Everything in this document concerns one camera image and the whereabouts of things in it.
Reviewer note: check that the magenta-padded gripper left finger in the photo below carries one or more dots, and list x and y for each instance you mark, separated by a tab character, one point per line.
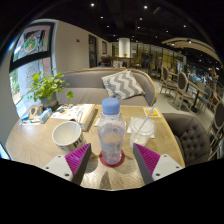
76	159

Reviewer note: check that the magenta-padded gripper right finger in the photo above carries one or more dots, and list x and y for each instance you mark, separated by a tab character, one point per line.
147	159

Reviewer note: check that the clear blue-capped water bottle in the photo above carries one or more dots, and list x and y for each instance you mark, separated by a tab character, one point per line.
111	136

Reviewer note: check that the flat round red coaster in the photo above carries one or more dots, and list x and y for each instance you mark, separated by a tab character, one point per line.
101	160

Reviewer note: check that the white printed mug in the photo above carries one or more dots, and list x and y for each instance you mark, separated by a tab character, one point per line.
66	135

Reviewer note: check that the clear plastic cup with straw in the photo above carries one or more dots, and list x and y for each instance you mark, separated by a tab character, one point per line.
141	131

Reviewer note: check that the paper menu on wooden board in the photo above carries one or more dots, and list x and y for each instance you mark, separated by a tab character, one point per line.
71	112

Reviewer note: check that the yellow table card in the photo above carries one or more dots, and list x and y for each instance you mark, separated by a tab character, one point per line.
151	112

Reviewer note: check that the grey tufted armchair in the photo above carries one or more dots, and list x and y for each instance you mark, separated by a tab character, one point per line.
191	136

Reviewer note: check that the light blue tissue box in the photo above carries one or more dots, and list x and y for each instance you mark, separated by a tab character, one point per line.
45	115

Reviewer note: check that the wooden card holder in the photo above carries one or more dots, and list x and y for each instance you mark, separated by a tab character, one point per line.
35	111

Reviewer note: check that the blue white card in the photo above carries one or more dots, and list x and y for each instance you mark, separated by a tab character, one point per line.
24	117

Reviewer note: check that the grey curved sofa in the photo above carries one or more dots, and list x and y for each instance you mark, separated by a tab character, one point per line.
86	86

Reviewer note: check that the green potted plant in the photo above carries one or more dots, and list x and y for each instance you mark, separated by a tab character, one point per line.
46	86

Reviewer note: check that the grey white chevron pillow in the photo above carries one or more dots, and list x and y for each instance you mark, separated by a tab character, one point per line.
122	84

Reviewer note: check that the group of dining chairs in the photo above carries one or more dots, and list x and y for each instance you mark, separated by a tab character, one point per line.
181	85

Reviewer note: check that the person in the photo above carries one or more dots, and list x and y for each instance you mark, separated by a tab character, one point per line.
105	60

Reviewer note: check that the colourful window poster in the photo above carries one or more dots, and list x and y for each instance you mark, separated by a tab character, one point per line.
31	43

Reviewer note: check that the group of ceiling lights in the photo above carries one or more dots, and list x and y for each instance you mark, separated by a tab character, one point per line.
145	7

